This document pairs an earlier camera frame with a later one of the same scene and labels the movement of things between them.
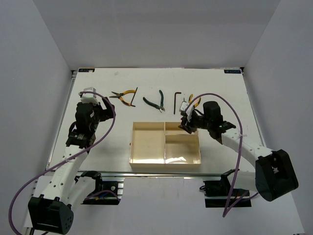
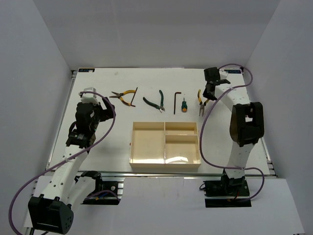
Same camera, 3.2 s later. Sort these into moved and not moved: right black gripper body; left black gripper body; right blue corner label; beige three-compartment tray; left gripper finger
Moved: right black gripper body
Not moved: beige three-compartment tray; left black gripper body; right blue corner label; left gripper finger
